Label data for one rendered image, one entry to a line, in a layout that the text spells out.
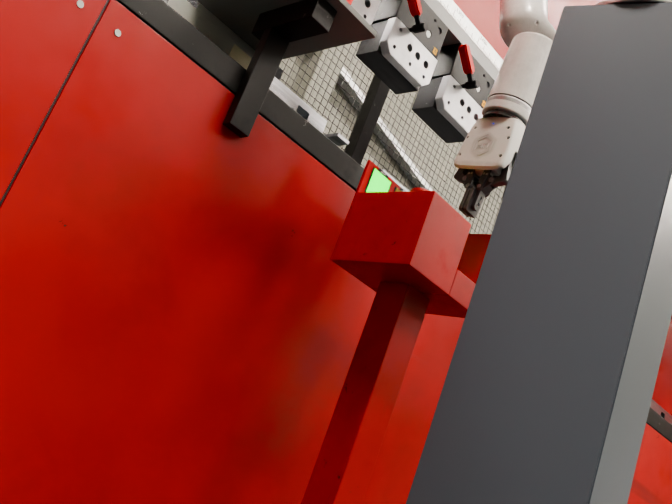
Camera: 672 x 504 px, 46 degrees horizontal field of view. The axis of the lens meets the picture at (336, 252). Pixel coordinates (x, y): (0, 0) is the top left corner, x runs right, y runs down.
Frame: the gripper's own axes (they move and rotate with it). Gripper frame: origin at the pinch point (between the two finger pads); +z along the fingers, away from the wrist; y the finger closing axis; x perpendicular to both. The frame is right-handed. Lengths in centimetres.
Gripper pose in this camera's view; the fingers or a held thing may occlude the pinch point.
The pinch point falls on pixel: (471, 203)
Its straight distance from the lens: 132.5
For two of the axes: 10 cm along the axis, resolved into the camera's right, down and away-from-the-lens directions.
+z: -4.0, 8.9, -2.3
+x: 6.2, 4.5, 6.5
